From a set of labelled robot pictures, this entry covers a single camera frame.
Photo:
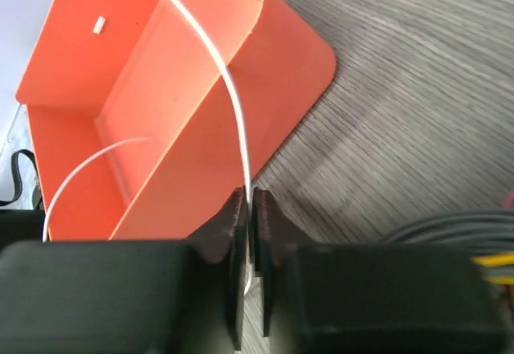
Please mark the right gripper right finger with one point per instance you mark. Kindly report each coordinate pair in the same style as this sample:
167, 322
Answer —
368, 298

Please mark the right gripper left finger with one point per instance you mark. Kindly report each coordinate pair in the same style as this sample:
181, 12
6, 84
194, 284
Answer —
142, 296

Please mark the orange plastic bin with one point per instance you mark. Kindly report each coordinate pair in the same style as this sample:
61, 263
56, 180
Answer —
133, 129

